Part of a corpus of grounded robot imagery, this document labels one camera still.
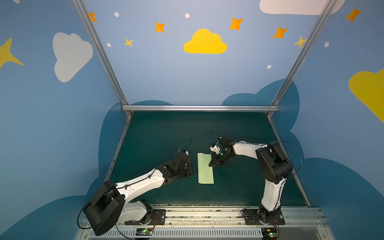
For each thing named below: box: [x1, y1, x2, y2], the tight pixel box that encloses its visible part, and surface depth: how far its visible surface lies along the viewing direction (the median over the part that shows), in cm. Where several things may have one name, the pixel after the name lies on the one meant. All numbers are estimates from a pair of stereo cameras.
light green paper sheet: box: [197, 152, 214, 184], surface depth 93 cm
